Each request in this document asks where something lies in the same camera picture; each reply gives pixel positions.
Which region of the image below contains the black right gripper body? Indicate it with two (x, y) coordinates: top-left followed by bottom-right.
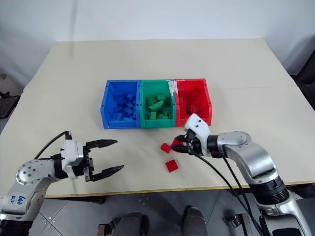
(185, 129), (208, 157)

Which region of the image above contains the green plastic bin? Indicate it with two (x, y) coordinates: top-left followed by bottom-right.
(139, 79), (177, 129)

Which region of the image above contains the dark rounded shape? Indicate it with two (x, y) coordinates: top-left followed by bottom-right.
(183, 206), (207, 236)
(111, 212), (149, 236)

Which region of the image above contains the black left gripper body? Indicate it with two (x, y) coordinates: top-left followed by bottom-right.
(82, 144), (95, 183)

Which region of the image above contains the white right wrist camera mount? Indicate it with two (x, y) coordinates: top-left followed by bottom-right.
(183, 113), (213, 146)

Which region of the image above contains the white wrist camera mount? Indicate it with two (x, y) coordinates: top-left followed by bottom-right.
(60, 139), (86, 180)
(183, 113), (213, 146)

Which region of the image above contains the black chair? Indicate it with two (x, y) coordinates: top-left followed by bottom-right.
(0, 73), (21, 121)

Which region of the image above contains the flat red square block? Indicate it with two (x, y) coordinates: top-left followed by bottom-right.
(165, 159), (180, 173)

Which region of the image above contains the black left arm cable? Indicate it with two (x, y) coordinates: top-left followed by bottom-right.
(33, 131), (72, 160)

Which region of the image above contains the blue plastic bin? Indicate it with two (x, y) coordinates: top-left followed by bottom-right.
(100, 79), (142, 130)

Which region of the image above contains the dark metal bracket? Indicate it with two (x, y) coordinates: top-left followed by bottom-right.
(97, 223), (114, 236)
(226, 213), (251, 228)

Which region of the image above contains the red plastic bin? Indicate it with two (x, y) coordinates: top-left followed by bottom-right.
(174, 78), (213, 127)

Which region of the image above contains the green arch block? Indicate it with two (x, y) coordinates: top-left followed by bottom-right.
(148, 100), (165, 110)

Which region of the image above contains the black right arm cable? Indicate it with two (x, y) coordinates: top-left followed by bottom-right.
(222, 157), (261, 229)
(195, 152), (265, 236)

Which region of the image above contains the white tape strip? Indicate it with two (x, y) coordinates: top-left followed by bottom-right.
(166, 79), (179, 96)

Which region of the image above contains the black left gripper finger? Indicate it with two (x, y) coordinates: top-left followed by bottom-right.
(92, 165), (125, 182)
(85, 139), (119, 151)

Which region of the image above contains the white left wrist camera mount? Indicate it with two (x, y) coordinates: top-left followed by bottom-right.
(60, 139), (86, 180)

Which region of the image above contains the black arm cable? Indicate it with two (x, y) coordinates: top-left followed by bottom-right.
(222, 157), (261, 229)
(33, 131), (72, 160)
(195, 152), (265, 236)

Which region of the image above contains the black equipment stand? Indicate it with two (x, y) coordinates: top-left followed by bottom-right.
(291, 36), (315, 109)

